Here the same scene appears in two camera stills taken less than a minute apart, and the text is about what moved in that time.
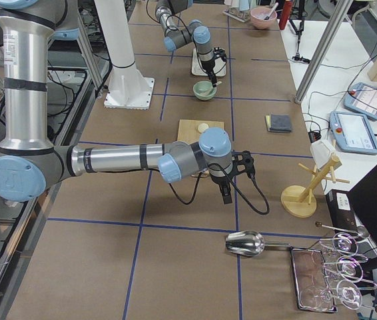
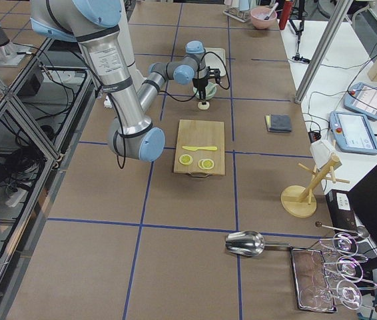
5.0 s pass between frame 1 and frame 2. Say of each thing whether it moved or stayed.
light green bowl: stayed
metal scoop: stayed
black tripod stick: stayed
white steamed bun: moved
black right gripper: moved
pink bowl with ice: stayed
